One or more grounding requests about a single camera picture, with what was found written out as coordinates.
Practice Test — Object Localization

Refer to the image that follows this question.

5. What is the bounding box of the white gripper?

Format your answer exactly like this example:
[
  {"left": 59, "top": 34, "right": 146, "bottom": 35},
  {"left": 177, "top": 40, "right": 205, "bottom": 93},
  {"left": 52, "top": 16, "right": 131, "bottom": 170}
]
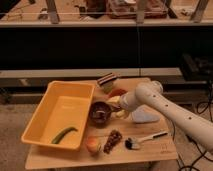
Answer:
[{"left": 107, "top": 96, "right": 133, "bottom": 112}]

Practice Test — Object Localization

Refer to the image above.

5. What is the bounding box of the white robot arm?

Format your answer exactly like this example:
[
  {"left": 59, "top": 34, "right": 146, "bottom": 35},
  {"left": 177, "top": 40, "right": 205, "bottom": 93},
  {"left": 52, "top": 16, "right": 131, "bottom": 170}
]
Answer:
[{"left": 113, "top": 81, "right": 213, "bottom": 154}]

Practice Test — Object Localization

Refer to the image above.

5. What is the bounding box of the yellow plastic tray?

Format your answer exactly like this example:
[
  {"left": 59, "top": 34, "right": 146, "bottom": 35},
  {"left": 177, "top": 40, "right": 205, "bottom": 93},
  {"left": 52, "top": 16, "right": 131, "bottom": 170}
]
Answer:
[{"left": 21, "top": 81, "right": 95, "bottom": 150}]

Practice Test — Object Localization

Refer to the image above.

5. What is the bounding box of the orange bowl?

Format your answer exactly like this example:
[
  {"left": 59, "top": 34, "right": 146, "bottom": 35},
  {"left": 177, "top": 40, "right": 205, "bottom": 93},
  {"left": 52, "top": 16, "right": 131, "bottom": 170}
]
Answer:
[{"left": 108, "top": 88, "right": 127, "bottom": 98}]

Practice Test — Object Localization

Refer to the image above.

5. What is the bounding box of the yellow banana piece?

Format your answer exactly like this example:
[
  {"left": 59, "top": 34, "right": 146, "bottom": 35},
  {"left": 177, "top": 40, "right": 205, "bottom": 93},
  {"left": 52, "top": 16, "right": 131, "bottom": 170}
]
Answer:
[{"left": 116, "top": 110, "right": 129, "bottom": 119}]

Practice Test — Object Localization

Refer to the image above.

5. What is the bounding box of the grey blue cloth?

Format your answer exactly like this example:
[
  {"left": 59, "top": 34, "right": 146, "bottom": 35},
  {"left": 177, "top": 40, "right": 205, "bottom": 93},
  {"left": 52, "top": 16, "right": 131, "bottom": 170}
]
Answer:
[{"left": 131, "top": 106, "right": 160, "bottom": 124}]

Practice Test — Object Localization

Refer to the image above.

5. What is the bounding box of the striped green cup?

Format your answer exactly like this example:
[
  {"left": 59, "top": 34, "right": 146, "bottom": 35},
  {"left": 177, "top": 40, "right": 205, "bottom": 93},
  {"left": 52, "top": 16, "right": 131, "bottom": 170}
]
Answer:
[{"left": 97, "top": 73, "right": 117, "bottom": 94}]

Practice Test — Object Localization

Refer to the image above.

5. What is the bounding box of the dark brown bowl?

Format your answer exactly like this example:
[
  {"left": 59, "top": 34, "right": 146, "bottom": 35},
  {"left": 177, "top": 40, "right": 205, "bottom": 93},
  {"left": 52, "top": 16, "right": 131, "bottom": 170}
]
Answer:
[{"left": 89, "top": 101, "right": 112, "bottom": 127}]

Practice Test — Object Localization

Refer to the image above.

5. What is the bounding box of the brown grape bunch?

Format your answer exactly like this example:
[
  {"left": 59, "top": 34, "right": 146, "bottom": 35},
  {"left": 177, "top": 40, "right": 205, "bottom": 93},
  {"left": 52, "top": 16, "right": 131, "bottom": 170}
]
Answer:
[{"left": 103, "top": 130, "right": 122, "bottom": 154}]

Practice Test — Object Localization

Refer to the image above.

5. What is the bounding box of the wooden table board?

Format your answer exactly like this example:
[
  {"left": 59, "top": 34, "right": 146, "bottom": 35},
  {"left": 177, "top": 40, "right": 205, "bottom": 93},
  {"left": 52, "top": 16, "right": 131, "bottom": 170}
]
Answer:
[{"left": 25, "top": 81, "right": 177, "bottom": 169}]

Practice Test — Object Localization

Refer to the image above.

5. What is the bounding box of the black and white brush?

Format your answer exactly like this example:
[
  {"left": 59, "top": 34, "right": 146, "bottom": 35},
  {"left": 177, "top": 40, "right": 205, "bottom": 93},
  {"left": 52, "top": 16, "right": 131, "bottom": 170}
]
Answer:
[{"left": 125, "top": 131, "right": 168, "bottom": 150}]

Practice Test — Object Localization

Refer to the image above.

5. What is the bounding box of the peach coloured fruit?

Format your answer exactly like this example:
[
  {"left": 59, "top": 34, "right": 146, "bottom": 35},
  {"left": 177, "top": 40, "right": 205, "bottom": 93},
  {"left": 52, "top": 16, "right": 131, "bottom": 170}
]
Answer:
[{"left": 86, "top": 136, "right": 101, "bottom": 155}]

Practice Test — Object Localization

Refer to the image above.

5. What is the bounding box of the green chili pepper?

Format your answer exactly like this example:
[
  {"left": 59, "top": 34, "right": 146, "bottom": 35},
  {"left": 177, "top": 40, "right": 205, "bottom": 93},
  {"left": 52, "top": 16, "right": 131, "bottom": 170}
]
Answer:
[{"left": 51, "top": 127, "right": 78, "bottom": 144}]

